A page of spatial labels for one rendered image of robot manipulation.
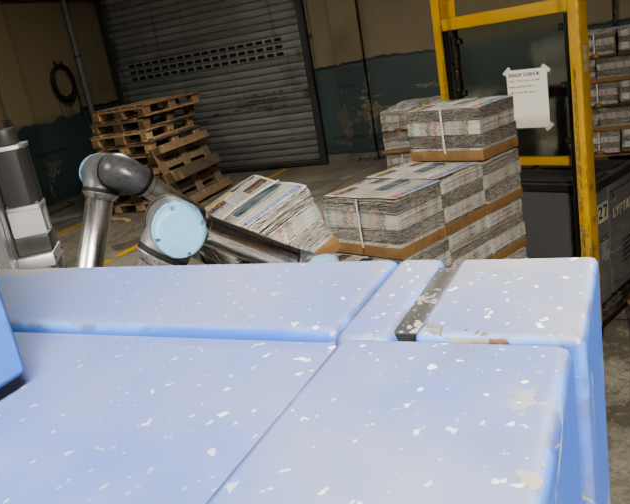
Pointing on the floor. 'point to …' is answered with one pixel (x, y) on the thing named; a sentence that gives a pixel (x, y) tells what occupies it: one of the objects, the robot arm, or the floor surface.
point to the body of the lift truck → (620, 189)
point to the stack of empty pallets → (143, 136)
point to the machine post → (505, 326)
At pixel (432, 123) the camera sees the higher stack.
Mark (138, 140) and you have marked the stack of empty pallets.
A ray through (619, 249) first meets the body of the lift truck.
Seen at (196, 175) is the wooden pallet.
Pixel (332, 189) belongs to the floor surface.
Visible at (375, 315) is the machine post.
